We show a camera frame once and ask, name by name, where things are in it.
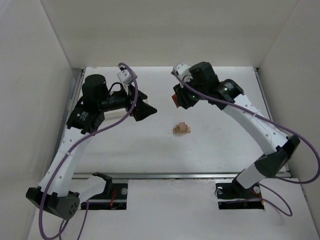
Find white plastic tray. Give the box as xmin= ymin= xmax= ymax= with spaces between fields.
xmin=104 ymin=100 xmax=132 ymax=120

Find orange triangular wood block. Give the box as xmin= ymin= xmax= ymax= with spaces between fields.
xmin=171 ymin=94 xmax=180 ymax=108

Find striped dark wood block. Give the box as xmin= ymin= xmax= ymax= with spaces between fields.
xmin=175 ymin=124 xmax=189 ymax=133

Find light wood cube block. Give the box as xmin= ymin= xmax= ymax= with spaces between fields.
xmin=178 ymin=122 xmax=188 ymax=131

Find long light wood block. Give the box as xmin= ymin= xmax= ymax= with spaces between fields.
xmin=173 ymin=125 xmax=191 ymax=134

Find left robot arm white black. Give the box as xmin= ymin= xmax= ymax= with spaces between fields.
xmin=25 ymin=70 xmax=157 ymax=221

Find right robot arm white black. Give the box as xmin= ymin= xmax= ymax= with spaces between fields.
xmin=171 ymin=61 xmax=300 ymax=198

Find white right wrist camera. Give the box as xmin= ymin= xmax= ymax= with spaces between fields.
xmin=171 ymin=63 xmax=193 ymax=88

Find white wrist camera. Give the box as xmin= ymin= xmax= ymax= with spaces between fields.
xmin=171 ymin=63 xmax=193 ymax=88
xmin=116 ymin=69 xmax=133 ymax=94

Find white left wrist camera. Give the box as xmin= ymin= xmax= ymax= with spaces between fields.
xmin=116 ymin=69 xmax=133 ymax=94

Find aluminium rail left side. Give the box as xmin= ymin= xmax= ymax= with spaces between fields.
xmin=50 ymin=68 xmax=86 ymax=164

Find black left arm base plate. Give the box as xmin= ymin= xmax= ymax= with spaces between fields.
xmin=88 ymin=182 xmax=128 ymax=211

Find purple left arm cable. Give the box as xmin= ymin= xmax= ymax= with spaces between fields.
xmin=39 ymin=62 xmax=140 ymax=240

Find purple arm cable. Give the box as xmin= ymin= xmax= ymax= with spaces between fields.
xmin=39 ymin=62 xmax=140 ymax=240
xmin=172 ymin=71 xmax=320 ymax=217

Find aluminium rail front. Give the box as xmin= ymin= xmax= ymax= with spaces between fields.
xmin=51 ymin=170 xmax=293 ymax=180

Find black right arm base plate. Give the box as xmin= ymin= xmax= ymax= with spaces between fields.
xmin=215 ymin=182 xmax=265 ymax=210

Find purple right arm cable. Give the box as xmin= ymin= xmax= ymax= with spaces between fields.
xmin=172 ymin=71 xmax=320 ymax=217

